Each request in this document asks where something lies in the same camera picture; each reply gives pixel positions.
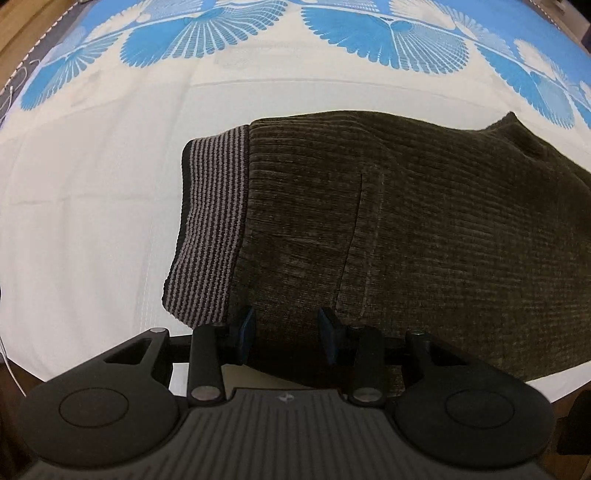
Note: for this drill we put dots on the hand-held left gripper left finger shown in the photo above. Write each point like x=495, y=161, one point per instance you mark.
x=247, y=334

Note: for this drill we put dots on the blue white patterned bedsheet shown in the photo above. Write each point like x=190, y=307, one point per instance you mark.
x=92, y=184

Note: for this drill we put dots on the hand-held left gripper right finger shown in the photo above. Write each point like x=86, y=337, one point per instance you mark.
x=328, y=334

